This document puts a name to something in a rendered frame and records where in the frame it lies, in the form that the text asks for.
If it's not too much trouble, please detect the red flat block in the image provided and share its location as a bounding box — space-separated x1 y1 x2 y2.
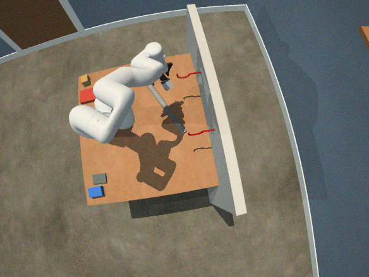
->
80 88 96 104

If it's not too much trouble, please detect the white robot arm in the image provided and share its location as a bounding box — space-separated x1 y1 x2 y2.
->
69 42 174 144

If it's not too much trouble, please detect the cream wall panel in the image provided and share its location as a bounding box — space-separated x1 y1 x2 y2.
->
186 4 247 216

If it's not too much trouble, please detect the blue box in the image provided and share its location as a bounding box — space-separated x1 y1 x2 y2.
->
88 186 104 198

